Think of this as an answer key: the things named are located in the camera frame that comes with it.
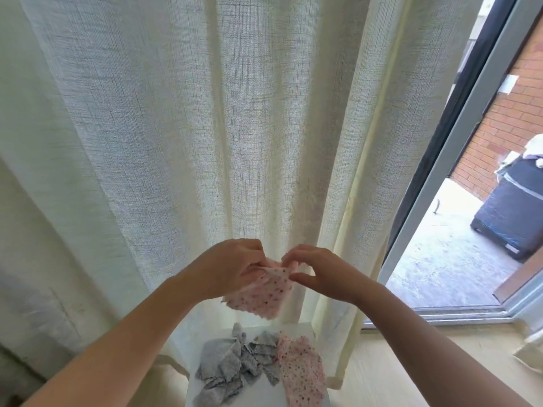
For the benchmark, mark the pile of grey cloths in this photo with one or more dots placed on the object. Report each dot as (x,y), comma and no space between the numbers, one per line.
(219,368)
(265,351)

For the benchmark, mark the brown wooden board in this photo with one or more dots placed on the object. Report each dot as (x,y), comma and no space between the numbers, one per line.
(519,277)

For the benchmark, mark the person's right hand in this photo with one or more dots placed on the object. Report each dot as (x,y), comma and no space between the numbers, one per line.
(327,271)

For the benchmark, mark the dark blue tarpaulin cover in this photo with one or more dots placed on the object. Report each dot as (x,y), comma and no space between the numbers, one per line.
(513,207)

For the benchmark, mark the white table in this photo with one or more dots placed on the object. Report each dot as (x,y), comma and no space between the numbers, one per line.
(297,328)

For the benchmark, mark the white patterned cloth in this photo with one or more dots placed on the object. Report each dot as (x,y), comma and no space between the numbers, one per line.
(530,148)

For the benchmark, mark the white bundled curtain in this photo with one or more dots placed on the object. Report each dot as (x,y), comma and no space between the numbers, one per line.
(530,351)

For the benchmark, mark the person's right forearm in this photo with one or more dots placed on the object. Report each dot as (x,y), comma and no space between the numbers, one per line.
(441,351)

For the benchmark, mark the person's left forearm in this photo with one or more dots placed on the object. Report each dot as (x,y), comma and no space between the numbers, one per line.
(110,356)

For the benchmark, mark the white linen curtain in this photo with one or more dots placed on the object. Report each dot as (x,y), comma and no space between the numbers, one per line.
(212,106)

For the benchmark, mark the person's left hand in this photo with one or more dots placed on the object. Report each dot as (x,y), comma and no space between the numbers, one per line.
(225,267)

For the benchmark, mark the pink floral cloth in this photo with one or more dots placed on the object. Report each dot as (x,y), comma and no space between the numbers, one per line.
(301,373)
(263,294)

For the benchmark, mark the white sliding door frame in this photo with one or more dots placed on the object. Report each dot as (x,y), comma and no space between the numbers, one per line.
(450,156)

